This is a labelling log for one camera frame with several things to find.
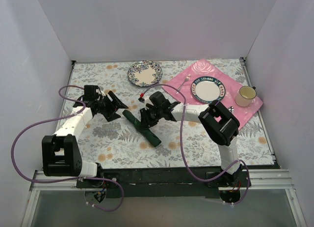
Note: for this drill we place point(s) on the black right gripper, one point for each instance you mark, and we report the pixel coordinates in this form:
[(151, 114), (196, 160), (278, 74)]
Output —
[(147, 116)]

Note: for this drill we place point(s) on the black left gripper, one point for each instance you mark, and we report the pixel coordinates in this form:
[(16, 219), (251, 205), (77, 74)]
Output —
[(109, 108)]

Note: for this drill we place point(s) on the dark green cloth napkin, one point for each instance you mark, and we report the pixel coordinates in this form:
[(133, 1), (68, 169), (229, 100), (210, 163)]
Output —
[(142, 127)]

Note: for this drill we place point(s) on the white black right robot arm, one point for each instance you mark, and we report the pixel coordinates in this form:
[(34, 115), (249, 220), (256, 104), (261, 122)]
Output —
[(219, 123)]

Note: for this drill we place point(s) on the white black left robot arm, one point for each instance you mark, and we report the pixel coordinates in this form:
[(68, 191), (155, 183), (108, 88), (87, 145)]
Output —
[(60, 152)]

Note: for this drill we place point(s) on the blue floral ceramic plate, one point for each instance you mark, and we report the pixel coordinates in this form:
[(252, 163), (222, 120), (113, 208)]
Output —
[(144, 73)]

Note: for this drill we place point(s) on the silver fork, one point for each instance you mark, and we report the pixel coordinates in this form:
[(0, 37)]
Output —
[(185, 80)]

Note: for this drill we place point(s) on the green rimmed white plate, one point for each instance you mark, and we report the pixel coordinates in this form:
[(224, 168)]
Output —
[(207, 89)]

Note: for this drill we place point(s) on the silver spoon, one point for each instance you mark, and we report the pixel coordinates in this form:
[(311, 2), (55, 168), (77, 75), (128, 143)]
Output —
[(231, 109)]

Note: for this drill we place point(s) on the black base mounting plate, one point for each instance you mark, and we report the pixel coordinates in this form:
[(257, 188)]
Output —
[(160, 182)]

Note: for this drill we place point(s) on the cream enamel mug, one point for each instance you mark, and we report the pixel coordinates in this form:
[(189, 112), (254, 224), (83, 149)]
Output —
[(245, 96)]

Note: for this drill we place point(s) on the aluminium frame rail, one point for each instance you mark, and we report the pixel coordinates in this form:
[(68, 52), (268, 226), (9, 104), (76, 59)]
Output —
[(266, 199)]

